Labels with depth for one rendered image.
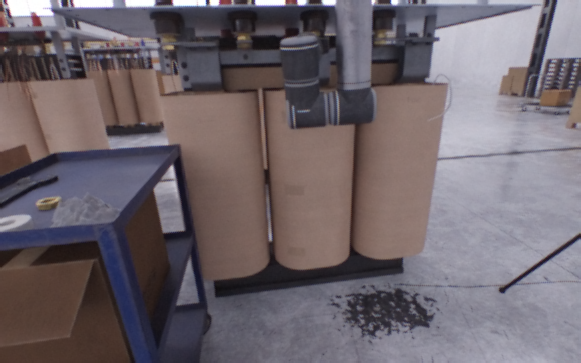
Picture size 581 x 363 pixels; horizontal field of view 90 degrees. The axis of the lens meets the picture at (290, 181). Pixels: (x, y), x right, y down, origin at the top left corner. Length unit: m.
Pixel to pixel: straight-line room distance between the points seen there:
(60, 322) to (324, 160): 1.03
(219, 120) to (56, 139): 2.31
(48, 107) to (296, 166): 2.50
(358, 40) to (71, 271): 0.85
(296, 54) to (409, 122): 0.72
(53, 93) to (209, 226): 2.23
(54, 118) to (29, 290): 2.68
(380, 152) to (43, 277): 1.23
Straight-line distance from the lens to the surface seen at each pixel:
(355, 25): 0.90
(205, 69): 1.26
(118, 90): 7.07
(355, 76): 0.91
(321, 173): 1.32
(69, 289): 0.69
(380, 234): 1.58
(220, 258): 1.47
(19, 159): 1.52
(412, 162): 1.48
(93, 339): 0.84
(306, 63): 0.88
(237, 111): 1.23
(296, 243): 1.46
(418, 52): 1.45
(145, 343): 0.78
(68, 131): 3.31
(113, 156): 1.26
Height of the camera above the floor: 1.15
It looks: 21 degrees down
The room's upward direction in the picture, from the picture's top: 2 degrees counter-clockwise
